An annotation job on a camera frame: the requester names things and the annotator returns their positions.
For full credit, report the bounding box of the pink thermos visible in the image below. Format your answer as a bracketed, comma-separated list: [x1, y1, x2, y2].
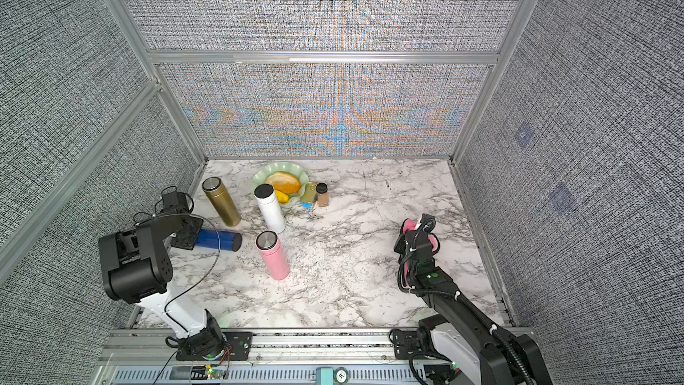
[255, 231, 290, 281]

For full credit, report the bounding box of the small brown spice jar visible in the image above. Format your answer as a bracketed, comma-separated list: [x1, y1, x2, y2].
[316, 183, 330, 208]

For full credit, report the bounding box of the pink cloth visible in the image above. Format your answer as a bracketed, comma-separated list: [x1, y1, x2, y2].
[400, 217, 442, 258]

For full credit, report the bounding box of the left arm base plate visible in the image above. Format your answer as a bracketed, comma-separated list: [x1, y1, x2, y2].
[175, 332, 254, 364]

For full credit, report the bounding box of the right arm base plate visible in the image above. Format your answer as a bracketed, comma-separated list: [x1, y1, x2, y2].
[388, 328, 437, 361]

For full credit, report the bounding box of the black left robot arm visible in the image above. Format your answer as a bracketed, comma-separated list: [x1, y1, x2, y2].
[98, 186, 229, 361]

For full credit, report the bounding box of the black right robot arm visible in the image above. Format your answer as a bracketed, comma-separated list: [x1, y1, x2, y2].
[388, 214, 552, 384]

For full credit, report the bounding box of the aluminium front rail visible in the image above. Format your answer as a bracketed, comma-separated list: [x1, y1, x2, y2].
[91, 328, 420, 384]

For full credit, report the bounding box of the green scalloped plate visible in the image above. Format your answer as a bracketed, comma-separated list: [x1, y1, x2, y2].
[252, 161, 310, 201]

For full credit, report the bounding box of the orange bread bun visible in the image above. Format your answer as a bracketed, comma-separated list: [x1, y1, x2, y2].
[265, 171, 302, 195]

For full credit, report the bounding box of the yellow banana toy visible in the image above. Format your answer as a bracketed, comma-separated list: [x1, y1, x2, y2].
[274, 189, 290, 204]

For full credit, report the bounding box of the blue thermos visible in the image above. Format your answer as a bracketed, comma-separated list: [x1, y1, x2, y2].
[195, 229, 242, 252]

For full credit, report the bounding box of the gold gradient thermos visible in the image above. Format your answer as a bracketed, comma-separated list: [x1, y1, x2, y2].
[201, 176, 242, 227]

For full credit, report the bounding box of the white thermos black lid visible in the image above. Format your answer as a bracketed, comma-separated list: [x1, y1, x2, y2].
[254, 183, 286, 235]

